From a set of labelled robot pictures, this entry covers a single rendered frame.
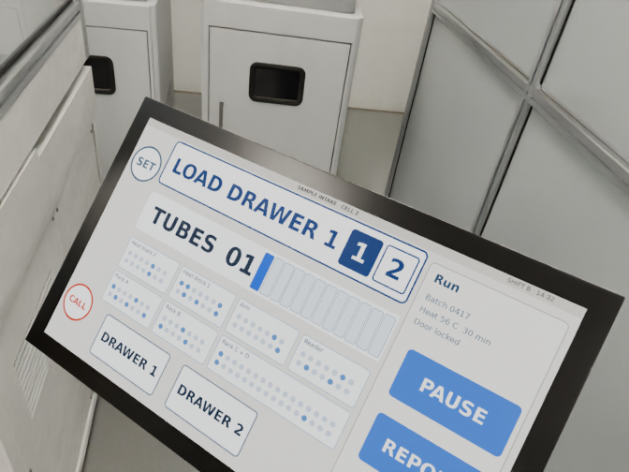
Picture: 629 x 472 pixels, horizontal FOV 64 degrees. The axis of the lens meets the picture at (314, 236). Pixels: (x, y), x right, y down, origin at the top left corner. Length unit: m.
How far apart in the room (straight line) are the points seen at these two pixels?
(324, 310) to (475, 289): 0.13
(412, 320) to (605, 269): 0.80
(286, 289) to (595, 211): 0.88
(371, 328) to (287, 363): 0.09
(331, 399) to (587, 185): 0.93
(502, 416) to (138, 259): 0.38
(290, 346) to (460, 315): 0.16
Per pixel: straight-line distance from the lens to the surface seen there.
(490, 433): 0.45
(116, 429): 1.74
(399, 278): 0.46
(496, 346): 0.45
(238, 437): 0.51
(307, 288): 0.48
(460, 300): 0.45
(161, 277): 0.55
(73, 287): 0.63
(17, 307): 1.06
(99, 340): 0.60
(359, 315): 0.46
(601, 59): 1.32
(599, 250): 1.22
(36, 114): 1.13
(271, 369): 0.49
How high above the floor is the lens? 1.43
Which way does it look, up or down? 36 degrees down
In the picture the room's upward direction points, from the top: 9 degrees clockwise
